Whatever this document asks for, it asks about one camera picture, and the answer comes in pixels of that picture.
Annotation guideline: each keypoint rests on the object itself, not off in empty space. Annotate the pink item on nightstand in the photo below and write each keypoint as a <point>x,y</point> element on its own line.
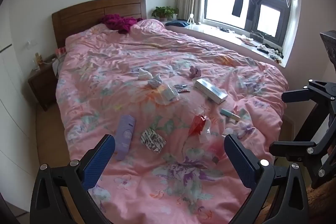
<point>60,51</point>

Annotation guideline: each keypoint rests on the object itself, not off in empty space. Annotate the blue cloth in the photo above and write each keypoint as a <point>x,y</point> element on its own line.
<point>177,23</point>

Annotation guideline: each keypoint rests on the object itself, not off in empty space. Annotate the red wrapper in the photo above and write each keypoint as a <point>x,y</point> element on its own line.
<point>197,125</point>

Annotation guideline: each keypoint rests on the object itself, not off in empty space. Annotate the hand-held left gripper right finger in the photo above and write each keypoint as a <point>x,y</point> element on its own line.
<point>240,162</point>

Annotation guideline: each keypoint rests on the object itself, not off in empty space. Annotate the white windowsill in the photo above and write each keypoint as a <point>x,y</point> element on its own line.
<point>210,31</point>

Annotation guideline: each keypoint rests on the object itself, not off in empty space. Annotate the dark wooden nightstand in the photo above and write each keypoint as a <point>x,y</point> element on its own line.
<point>42,87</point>

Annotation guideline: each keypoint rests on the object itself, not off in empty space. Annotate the teal tube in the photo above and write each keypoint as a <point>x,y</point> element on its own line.
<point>229,114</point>

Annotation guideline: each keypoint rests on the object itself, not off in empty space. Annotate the purple squeeze tube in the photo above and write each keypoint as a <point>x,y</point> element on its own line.
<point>126,136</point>

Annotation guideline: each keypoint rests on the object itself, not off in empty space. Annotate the white floor stand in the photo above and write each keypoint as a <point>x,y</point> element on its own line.
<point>193,18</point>

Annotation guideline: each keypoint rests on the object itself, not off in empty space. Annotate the pink floral duvet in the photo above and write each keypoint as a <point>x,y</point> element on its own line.
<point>147,56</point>

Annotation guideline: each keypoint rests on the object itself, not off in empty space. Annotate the white wardrobe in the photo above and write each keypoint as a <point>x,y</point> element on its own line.
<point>10,108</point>

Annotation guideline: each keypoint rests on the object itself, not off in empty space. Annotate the magenta cloth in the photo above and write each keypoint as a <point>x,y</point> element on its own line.
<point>118,22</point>

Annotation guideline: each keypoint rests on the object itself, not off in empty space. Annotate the wooden headboard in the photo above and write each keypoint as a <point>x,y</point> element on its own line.
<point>86,12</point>

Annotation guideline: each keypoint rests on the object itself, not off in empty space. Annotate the brown fuzzy cloth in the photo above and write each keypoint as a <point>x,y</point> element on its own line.
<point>323,205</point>

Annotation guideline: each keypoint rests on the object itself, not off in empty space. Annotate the grey white cloth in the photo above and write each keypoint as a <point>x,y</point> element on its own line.
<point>57,65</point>

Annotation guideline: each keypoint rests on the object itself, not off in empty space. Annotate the long white carton box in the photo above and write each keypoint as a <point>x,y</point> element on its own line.
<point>210,89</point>

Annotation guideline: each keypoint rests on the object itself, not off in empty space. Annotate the clear plastic wrapper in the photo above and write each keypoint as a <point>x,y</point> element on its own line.
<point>206,133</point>

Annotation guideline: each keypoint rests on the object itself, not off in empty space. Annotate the black white patterned packet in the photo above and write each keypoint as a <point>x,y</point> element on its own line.
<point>153,140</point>

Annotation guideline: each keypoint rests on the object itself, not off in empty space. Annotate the clear plastic bag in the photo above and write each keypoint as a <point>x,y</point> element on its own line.
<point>168,95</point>

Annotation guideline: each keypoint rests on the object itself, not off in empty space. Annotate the purple wrapper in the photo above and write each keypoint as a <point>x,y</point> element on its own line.
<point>195,71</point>

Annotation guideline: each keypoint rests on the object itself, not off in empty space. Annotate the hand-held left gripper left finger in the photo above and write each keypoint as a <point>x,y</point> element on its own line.
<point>98,162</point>

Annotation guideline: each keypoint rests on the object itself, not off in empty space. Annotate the dark foil packet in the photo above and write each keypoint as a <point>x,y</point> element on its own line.
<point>181,88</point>

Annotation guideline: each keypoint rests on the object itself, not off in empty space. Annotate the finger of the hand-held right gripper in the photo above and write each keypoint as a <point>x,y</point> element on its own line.
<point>294,151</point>
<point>296,96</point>

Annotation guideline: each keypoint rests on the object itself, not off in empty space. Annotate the pile of small clothes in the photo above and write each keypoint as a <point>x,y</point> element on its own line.
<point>267,49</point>

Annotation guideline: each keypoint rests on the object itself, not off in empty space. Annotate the white tissue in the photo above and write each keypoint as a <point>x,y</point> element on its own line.
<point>144,74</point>

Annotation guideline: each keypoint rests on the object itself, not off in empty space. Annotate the bluish tissue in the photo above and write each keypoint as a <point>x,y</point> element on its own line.
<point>155,81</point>

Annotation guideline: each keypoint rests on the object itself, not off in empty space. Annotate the potted green plant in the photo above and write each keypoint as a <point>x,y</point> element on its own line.
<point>164,12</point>

